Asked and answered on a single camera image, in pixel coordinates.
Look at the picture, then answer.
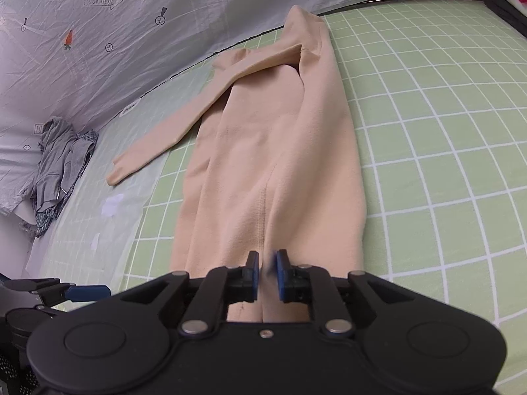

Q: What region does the black folded cloth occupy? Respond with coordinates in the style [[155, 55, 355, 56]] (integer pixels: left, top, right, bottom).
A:
[[486, 0, 527, 37]]

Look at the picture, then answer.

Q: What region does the white carrot-print sheet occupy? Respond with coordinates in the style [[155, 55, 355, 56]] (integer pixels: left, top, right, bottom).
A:
[[0, 0, 478, 215]]

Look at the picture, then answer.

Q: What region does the grey crumpled garment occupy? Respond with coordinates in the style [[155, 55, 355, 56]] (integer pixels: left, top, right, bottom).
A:
[[31, 116, 93, 215]]

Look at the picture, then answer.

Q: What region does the white paper scrap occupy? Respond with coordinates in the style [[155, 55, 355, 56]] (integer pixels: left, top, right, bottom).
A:
[[101, 193, 124, 218]]

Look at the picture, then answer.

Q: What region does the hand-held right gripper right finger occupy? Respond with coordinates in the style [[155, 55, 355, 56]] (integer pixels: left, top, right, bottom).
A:
[[277, 249, 412, 335]]

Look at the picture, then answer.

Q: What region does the beige long-sleeve shirt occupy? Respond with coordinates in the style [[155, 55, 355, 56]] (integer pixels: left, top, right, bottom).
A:
[[106, 5, 368, 324]]

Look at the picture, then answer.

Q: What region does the crumpled grey clothes pile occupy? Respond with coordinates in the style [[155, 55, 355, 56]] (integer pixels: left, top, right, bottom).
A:
[[20, 129, 99, 238]]

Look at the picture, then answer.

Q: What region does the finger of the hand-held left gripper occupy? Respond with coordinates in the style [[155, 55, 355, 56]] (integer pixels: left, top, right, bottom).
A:
[[8, 277, 111, 307]]

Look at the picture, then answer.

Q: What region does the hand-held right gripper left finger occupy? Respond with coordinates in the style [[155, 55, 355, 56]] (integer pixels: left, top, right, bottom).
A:
[[119, 250, 261, 335]]

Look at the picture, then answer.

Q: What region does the green grid mat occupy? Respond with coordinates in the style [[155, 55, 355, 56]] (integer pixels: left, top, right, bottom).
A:
[[25, 0, 527, 330]]

